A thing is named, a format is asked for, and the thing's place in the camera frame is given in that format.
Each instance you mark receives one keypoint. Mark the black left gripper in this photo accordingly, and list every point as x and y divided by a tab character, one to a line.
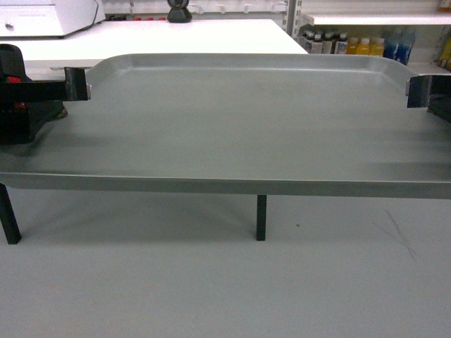
21	121

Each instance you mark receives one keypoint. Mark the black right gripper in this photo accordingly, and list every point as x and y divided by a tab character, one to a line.
432	91

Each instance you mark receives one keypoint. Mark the grey silver serving tray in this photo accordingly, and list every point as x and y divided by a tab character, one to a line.
266	124

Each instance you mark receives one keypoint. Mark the white checkout table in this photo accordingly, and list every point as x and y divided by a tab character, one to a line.
85	49

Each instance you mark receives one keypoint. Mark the blue drink bottle right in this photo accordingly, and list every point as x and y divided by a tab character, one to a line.
406	43

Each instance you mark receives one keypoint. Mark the blue drink bottle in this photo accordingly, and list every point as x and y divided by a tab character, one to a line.
406	43
391	43

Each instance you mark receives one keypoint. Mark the blue drink bottle left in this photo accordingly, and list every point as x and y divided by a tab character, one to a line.
391	43

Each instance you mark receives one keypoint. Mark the yellow juice bottle right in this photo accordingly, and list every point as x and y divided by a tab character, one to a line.
377	47

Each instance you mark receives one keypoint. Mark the orange juice bottle front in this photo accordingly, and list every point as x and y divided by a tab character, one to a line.
363	48

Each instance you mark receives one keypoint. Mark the orange juice bottle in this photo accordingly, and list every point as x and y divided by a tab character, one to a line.
363	48
352	45

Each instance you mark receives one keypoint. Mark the orange juice bottle left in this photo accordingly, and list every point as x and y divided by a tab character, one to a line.
352	45

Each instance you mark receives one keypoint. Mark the white cash register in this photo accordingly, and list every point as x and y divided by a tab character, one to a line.
49	18

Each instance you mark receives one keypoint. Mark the dark tea bottle labelled right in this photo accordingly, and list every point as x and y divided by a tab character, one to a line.
341	44

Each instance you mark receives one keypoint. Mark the dark tea bottle middle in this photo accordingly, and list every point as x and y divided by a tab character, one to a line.
328	43

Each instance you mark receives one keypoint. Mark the dark tea bottle front left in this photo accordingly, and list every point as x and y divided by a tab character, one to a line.
309	39

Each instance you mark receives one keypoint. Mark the black barcode scanner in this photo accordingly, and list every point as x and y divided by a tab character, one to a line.
178	11

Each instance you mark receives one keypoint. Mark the black table leg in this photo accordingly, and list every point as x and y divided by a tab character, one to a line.
261	218
8	219

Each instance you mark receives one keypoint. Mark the white slotted shelf upright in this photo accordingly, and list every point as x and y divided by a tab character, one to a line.
293	17

